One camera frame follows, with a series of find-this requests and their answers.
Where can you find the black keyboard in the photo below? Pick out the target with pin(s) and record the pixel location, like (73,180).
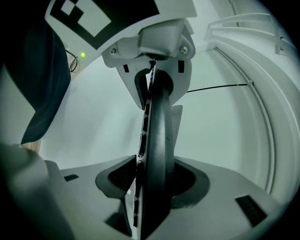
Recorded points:
(157,140)

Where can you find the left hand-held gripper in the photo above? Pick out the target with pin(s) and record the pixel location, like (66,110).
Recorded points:
(150,39)

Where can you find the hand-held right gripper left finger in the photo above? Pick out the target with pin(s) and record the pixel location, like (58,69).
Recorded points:
(89,204)

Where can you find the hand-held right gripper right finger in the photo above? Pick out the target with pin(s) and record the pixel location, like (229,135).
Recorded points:
(218,211)

